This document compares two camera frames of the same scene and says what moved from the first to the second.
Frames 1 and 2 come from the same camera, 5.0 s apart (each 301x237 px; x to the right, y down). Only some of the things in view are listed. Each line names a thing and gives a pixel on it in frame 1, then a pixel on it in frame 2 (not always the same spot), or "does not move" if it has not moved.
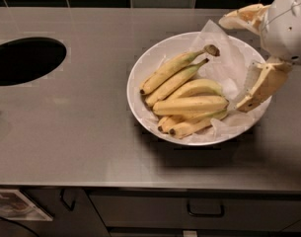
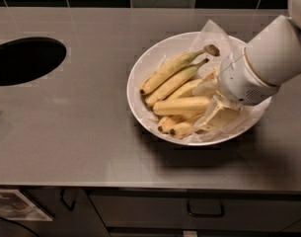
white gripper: x=285 y=29 to x=239 y=79
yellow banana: x=183 y=127 does not move
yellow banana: x=188 y=105 does not move
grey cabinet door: x=71 y=210 does not move
